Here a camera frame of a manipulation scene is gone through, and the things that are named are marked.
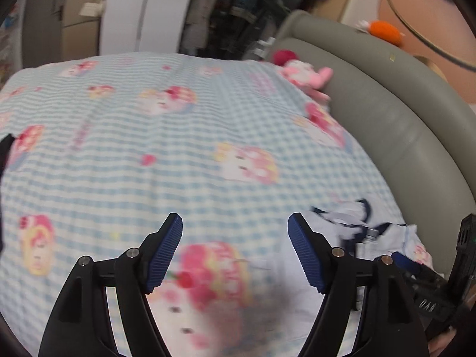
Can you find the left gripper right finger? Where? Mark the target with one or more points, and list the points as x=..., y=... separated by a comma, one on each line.
x=389, y=323

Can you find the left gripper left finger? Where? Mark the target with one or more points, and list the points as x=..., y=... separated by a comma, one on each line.
x=80, y=323

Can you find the person's right hand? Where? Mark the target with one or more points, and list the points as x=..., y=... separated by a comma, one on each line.
x=437, y=345

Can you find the folded light blue garment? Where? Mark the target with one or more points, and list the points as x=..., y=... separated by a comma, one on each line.
x=301, y=302

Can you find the navy striped folded garment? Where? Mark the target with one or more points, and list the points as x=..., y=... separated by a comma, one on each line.
x=351, y=220

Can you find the grey padded headboard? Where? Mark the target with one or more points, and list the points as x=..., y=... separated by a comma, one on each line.
x=412, y=124

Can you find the blue checkered cartoon blanket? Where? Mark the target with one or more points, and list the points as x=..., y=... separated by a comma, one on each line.
x=107, y=147

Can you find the black garment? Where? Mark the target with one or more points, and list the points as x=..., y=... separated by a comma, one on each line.
x=5, y=147

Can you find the pink plush toy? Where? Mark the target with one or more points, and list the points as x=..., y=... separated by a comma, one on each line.
x=303, y=76

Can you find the orange carrot plush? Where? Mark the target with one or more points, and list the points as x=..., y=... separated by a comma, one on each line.
x=382, y=30

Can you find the brown cabinet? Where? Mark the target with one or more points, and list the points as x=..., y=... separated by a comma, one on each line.
x=79, y=34

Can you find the red round plush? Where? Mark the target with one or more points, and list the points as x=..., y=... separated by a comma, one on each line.
x=281, y=57

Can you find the white wardrobe panels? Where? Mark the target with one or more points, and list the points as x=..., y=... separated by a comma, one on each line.
x=142, y=26

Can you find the dark grey door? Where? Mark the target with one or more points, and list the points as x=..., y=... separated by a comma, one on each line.
x=41, y=33

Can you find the black glass wardrobe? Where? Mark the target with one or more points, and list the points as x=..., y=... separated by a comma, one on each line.
x=224, y=29

